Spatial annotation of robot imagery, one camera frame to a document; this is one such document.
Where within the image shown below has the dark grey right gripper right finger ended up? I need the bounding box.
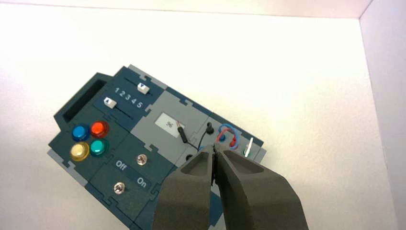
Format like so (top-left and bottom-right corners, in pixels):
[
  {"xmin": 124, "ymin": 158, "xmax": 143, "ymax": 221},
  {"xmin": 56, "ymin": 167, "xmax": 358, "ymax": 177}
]
[{"xmin": 214, "ymin": 148, "xmax": 309, "ymax": 230}]

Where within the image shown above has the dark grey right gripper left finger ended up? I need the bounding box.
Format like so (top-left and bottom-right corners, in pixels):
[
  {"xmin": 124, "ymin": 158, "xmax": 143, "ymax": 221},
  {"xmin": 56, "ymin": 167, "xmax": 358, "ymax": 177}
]
[{"xmin": 152, "ymin": 145, "xmax": 216, "ymax": 230}]

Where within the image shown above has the white slider knob below numbers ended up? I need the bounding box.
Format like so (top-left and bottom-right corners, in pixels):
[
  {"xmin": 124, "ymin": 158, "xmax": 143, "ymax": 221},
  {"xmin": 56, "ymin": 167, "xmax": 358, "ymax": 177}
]
[{"xmin": 103, "ymin": 97, "xmax": 118, "ymax": 110}]

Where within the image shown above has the white flat lever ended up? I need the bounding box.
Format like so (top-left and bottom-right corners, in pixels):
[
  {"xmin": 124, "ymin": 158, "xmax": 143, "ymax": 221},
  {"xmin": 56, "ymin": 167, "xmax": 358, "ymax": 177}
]
[{"xmin": 245, "ymin": 137, "xmax": 254, "ymax": 158}]

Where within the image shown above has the dark teal task board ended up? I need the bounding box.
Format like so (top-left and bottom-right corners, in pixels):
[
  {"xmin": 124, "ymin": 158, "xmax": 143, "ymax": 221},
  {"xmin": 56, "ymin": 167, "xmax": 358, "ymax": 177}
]
[{"xmin": 46, "ymin": 64, "xmax": 268, "ymax": 230}]

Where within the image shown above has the small white LCD display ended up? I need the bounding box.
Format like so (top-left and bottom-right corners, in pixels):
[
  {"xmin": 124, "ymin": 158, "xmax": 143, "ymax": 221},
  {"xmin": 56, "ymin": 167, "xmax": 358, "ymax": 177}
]
[{"xmin": 155, "ymin": 112, "xmax": 186, "ymax": 138}]

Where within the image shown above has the green round push button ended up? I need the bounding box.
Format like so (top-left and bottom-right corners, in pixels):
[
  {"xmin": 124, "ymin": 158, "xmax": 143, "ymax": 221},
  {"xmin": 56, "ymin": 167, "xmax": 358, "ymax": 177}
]
[{"xmin": 90, "ymin": 138, "xmax": 110, "ymax": 157}]

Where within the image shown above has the red round push button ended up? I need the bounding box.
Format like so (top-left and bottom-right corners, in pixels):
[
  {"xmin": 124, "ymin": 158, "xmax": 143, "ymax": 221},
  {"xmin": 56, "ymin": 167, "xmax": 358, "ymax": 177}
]
[{"xmin": 90, "ymin": 120, "xmax": 110, "ymax": 138}]

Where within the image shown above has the yellow round push button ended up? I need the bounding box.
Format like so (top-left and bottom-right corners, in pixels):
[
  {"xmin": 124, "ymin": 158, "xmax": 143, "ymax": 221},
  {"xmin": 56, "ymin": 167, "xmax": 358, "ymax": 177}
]
[{"xmin": 69, "ymin": 142, "xmax": 90, "ymax": 162}]

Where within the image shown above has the blue round push button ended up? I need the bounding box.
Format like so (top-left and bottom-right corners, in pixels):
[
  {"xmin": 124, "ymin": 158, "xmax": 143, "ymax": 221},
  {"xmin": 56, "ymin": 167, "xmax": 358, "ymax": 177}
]
[{"xmin": 71, "ymin": 124, "xmax": 90, "ymax": 142}]

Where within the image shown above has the red looped wire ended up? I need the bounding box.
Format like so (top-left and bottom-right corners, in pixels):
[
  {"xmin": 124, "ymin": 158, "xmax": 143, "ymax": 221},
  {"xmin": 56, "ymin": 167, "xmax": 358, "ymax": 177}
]
[{"xmin": 216, "ymin": 128, "xmax": 238, "ymax": 149}]

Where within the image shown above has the black plug test cable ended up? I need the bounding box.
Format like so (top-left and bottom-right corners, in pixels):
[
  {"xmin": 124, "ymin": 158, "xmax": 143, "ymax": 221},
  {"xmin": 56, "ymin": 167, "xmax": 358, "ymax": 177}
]
[{"xmin": 177, "ymin": 122, "xmax": 215, "ymax": 152}]

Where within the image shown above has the blue looped wire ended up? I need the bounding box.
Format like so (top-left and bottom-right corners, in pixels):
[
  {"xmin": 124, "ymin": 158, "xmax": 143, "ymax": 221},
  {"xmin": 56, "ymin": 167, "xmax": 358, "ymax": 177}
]
[{"xmin": 218, "ymin": 123, "xmax": 240, "ymax": 150}]

